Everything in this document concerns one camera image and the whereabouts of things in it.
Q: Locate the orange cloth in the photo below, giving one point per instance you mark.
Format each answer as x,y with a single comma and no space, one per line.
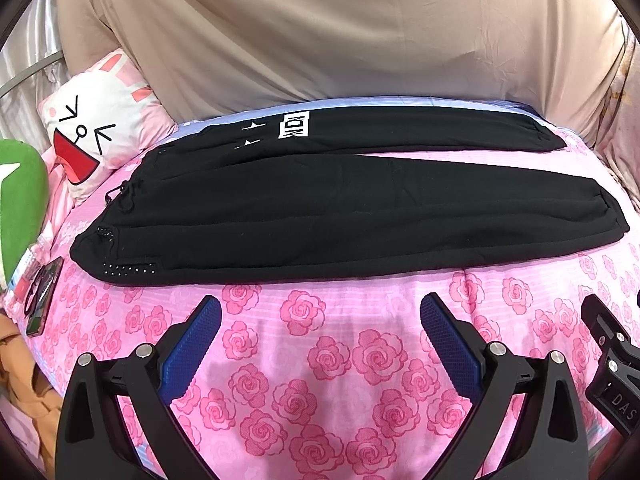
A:
29,391

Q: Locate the black pants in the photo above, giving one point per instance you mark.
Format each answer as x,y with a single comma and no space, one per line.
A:
345,192

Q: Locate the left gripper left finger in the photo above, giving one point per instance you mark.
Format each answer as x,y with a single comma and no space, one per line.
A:
93,441

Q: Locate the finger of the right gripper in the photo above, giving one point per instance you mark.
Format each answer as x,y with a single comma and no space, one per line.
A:
605,330

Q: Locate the silver curtain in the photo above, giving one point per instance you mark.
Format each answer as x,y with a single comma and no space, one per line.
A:
32,68

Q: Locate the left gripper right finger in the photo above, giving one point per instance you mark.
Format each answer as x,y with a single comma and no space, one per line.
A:
549,439

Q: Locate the green plush cushion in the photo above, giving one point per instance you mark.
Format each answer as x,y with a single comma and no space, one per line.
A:
24,201

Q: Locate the black smartphone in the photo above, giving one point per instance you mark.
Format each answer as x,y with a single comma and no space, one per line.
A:
40,295

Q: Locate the bunny face pillow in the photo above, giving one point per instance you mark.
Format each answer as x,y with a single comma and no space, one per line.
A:
101,119

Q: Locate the beige fabric cover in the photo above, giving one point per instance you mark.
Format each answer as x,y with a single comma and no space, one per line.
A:
205,58

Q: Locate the pink rose bed sheet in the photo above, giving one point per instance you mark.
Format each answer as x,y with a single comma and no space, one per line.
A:
336,379

